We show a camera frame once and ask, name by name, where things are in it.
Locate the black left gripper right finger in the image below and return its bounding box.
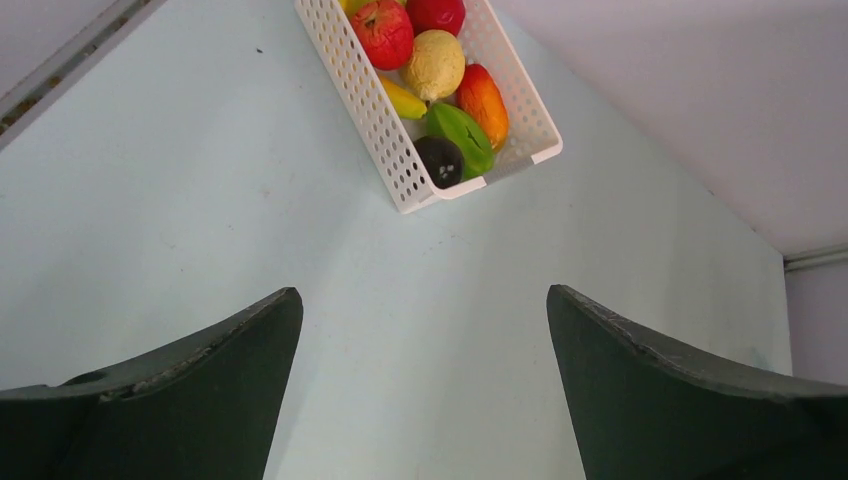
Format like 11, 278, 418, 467
547, 285, 847, 479

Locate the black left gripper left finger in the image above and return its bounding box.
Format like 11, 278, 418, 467
1, 287, 304, 479

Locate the white perforated plastic basket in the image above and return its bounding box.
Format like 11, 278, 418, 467
294, 1, 563, 213

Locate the green star fruit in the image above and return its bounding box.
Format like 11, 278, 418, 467
425, 103, 495, 184

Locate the dark purple fruit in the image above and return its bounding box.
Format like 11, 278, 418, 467
413, 135, 465, 189

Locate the orange red mango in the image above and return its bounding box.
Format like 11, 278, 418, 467
455, 63, 510, 152

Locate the yellow banana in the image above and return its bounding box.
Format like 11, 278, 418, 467
378, 74, 428, 120

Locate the yellow green fruit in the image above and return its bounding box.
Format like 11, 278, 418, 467
341, 0, 407, 20

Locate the red round fruit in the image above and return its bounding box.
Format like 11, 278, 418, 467
406, 0, 466, 36

